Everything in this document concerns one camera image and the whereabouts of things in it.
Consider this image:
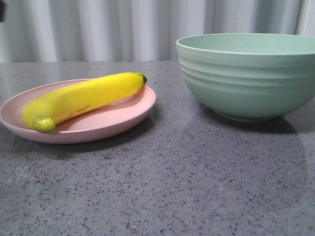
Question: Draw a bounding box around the green ribbed bowl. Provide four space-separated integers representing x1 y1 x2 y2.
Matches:
176 33 315 122

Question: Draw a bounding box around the white pleated curtain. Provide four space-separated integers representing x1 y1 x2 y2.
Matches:
0 0 315 62

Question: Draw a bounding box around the pink plate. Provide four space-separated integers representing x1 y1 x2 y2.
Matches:
0 79 156 144

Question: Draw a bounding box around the yellow banana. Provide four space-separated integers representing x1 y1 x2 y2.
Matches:
21 72 147 133

